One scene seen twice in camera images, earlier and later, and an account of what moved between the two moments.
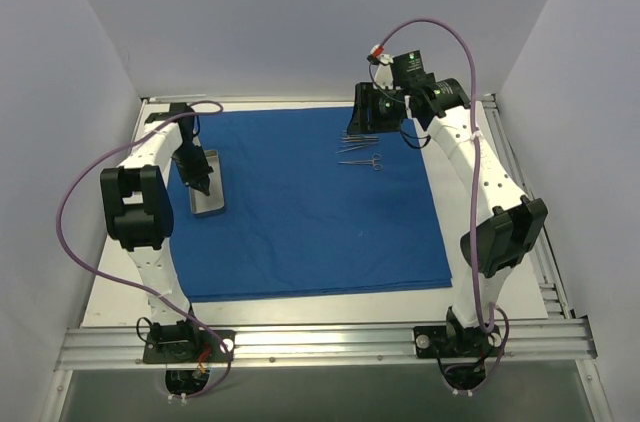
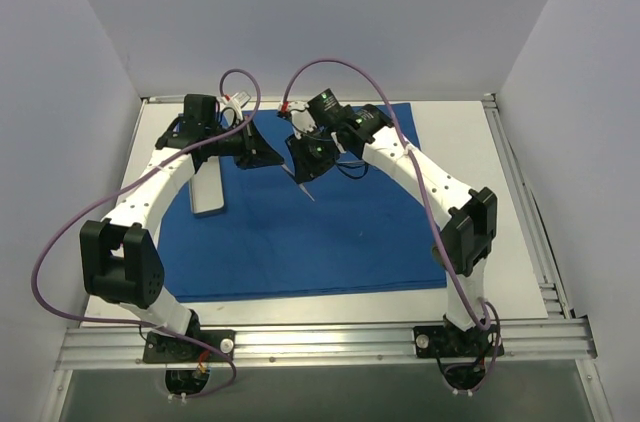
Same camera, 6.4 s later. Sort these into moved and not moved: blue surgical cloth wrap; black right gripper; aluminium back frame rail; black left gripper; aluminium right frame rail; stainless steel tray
Moved: black right gripper; black left gripper
Not moved: aluminium back frame rail; stainless steel tray; blue surgical cloth wrap; aluminium right frame rail
